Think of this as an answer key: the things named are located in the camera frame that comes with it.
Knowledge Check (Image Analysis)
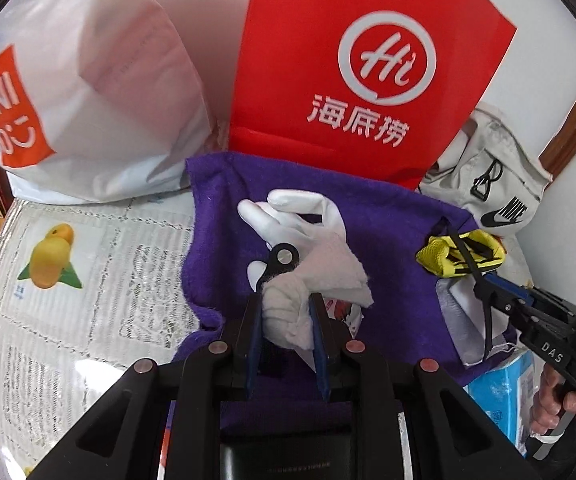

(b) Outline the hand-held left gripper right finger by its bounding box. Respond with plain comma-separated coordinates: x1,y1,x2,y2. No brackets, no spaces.
308,292,526,480

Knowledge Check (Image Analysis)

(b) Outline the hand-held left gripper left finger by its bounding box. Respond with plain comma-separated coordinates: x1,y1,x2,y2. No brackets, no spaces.
23,292,269,480

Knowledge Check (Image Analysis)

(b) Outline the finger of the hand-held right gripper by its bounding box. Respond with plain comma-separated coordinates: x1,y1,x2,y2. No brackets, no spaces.
448,232,525,330
483,270,539,307

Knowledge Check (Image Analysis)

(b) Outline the yellow mesh item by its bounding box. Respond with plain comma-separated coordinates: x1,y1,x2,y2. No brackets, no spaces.
415,230,506,279

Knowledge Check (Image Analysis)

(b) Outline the white glove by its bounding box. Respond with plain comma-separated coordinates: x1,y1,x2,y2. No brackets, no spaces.
237,189,349,351

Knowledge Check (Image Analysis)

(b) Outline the person's right hand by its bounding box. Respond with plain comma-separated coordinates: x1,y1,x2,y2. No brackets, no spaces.
529,360,576,442

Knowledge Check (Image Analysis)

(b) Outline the translucent plastic packet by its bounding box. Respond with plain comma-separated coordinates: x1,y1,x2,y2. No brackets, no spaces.
435,277,516,367

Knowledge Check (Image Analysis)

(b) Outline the pale cloth piece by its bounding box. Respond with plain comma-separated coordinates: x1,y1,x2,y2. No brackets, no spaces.
313,237,375,309

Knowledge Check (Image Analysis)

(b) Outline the black bar with metal cap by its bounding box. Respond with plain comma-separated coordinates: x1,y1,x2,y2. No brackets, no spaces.
257,242,300,292

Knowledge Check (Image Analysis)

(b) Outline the blue cardboard box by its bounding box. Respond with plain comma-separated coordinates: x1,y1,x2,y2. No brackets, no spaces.
467,347,544,458

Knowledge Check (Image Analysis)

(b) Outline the grey fabric bag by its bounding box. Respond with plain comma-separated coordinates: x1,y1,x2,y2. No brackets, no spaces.
418,102,554,233

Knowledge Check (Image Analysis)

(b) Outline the purple knit cloth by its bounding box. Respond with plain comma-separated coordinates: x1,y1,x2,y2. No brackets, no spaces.
180,151,519,438

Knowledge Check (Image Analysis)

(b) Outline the red paper bag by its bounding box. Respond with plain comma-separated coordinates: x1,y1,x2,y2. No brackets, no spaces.
228,0,518,191

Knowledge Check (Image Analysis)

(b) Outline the white plastic bag orange logo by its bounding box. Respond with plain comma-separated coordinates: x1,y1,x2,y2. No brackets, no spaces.
0,0,219,206

